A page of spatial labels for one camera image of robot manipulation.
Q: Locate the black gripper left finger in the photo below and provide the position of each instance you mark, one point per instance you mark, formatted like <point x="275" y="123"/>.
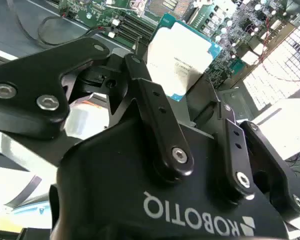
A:
<point x="35" y="75"/>

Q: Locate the silver CPU with green edge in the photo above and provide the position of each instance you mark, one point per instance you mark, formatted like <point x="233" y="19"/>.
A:
<point x="180" y="50"/>

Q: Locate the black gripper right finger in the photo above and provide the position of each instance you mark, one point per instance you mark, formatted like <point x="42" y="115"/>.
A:
<point x="237" y="155"/>

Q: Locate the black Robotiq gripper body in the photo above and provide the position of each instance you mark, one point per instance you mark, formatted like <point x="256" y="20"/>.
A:
<point x="110" y="187"/>

